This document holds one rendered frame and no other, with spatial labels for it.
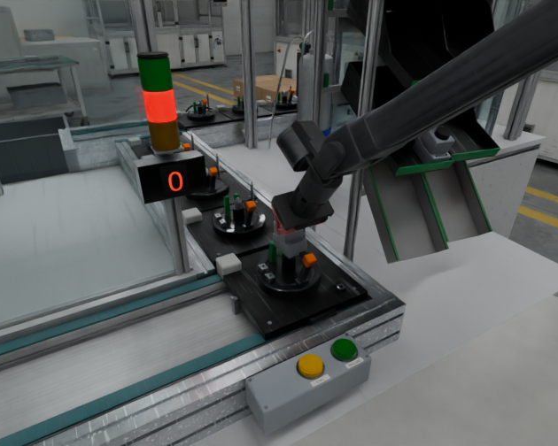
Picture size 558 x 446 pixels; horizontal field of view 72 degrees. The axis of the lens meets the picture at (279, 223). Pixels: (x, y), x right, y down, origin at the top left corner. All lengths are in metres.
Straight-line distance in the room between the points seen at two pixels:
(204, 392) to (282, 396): 0.12
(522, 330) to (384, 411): 0.40
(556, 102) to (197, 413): 4.41
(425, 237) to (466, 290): 0.21
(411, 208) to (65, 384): 0.78
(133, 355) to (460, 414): 0.60
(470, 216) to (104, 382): 0.88
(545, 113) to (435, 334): 3.97
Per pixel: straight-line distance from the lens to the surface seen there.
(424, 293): 1.04
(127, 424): 0.67
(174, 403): 0.67
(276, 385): 0.67
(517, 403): 0.88
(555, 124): 4.73
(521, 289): 1.16
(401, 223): 0.93
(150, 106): 0.70
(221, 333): 0.81
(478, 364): 0.92
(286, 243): 0.76
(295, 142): 0.63
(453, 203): 1.05
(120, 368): 0.80
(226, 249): 0.94
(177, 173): 0.73
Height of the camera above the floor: 1.49
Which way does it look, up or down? 30 degrees down
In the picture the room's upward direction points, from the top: straight up
